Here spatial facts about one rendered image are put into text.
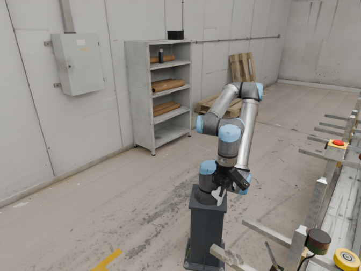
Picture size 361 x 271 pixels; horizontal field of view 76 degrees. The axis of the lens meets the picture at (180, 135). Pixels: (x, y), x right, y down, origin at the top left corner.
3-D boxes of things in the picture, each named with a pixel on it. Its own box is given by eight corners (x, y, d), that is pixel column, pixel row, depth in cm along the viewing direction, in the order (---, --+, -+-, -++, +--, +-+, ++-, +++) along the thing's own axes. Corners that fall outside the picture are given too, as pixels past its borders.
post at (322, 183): (291, 264, 107) (317, 178, 87) (294, 259, 110) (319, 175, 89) (300, 269, 105) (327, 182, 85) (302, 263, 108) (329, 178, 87)
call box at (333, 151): (323, 158, 106) (327, 143, 103) (326, 153, 111) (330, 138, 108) (340, 164, 102) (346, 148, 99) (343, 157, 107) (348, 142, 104)
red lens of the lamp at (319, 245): (304, 242, 70) (306, 236, 69) (309, 230, 74) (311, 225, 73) (327, 253, 66) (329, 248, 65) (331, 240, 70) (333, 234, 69)
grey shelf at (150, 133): (134, 147, 363) (123, 41, 298) (172, 129, 426) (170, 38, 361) (153, 156, 337) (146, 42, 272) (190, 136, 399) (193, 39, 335)
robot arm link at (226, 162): (241, 152, 103) (230, 161, 97) (240, 162, 105) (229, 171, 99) (224, 147, 108) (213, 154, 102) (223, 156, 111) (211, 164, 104)
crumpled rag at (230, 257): (218, 258, 92) (218, 254, 91) (226, 246, 96) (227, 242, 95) (238, 271, 86) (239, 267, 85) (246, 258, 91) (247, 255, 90)
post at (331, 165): (305, 229, 125) (327, 157, 106) (307, 224, 128) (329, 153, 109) (314, 233, 122) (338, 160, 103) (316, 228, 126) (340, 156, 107)
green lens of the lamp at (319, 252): (302, 248, 71) (304, 242, 70) (308, 235, 75) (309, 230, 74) (325, 259, 67) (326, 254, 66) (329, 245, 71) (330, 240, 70)
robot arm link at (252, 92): (223, 189, 161) (242, 85, 165) (248, 195, 154) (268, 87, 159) (219, 191, 146) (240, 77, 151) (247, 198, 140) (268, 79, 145)
